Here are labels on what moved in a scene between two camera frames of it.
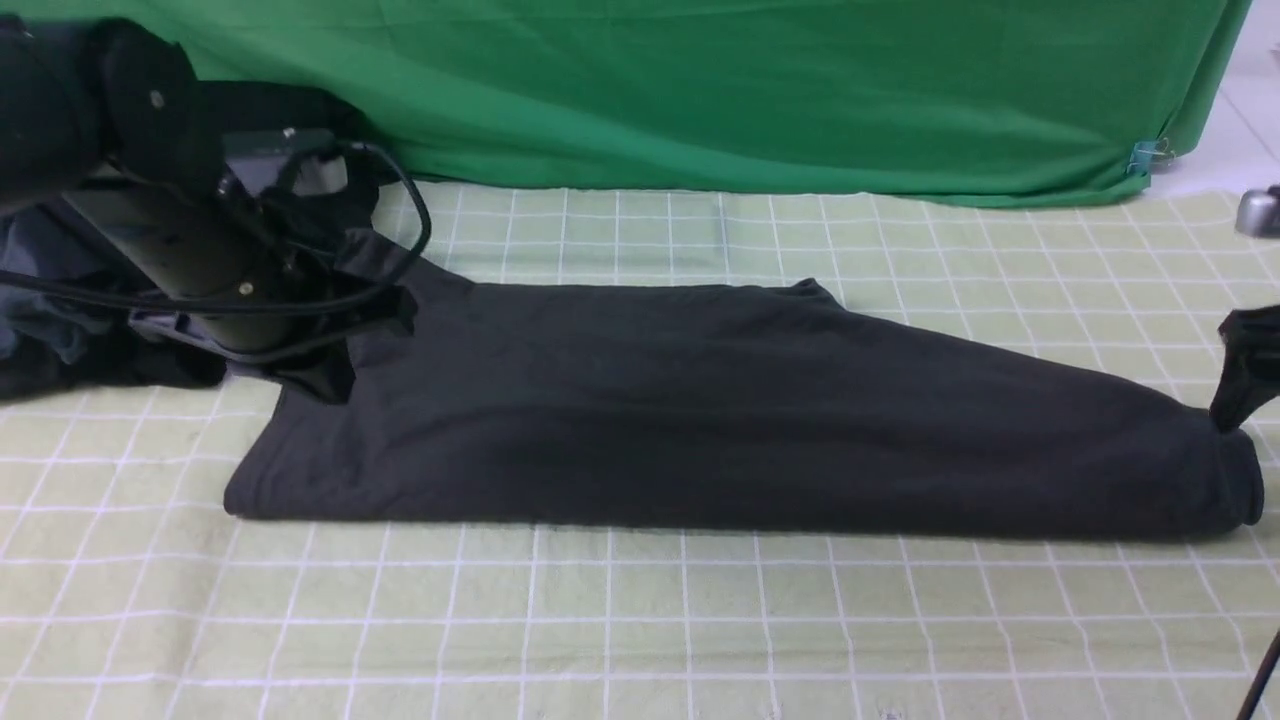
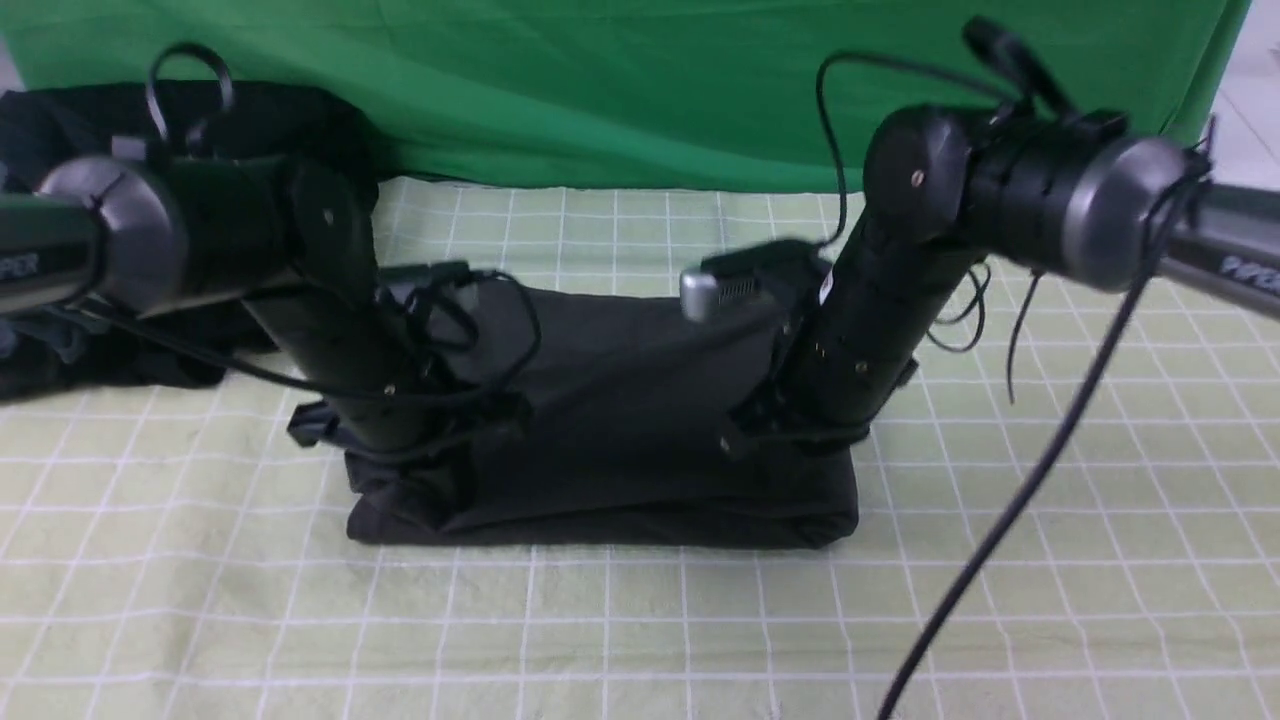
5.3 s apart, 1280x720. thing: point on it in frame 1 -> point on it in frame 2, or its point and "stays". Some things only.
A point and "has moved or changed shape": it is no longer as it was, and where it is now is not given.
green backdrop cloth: (1053, 101) stays
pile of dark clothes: (75, 313) stays
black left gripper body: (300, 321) -> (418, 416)
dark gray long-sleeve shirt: (717, 411) has moved or changed shape
